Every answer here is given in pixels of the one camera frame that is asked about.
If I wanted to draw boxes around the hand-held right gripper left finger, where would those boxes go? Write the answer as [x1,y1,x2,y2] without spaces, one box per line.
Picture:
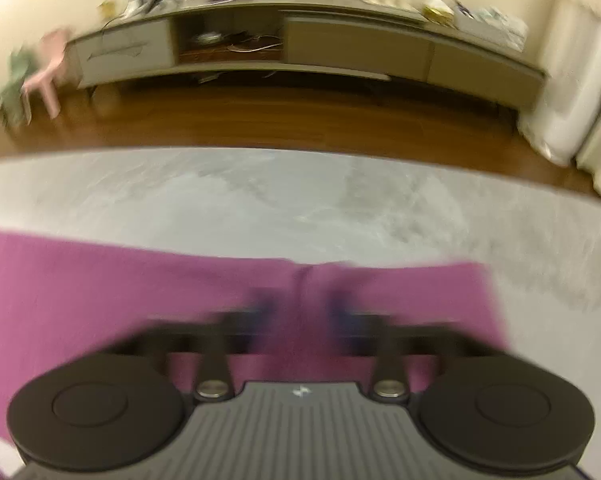
[110,285,280,404]

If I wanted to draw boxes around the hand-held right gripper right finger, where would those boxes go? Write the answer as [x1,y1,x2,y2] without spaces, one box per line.
[324,284,507,404]

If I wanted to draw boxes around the purple pants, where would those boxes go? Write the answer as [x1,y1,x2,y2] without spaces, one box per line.
[0,229,512,476]

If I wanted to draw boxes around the grey marbled mat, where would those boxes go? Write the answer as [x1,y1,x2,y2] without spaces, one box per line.
[0,147,601,480]

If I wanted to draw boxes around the long grey tv cabinet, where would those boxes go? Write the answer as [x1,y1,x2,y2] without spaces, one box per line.
[66,0,551,111]

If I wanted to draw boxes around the gold round tin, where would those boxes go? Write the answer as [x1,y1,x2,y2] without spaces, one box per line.
[423,0,456,26]

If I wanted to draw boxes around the pink plastic chair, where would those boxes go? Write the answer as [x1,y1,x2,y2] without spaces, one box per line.
[21,27,72,120]

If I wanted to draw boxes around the white printed box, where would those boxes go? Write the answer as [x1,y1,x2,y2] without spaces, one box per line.
[453,0,528,52]

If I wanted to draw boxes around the white air purifier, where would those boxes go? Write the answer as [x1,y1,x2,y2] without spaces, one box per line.
[517,0,601,201]

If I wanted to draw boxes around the green plastic chair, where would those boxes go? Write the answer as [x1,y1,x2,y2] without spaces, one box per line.
[0,46,44,128]

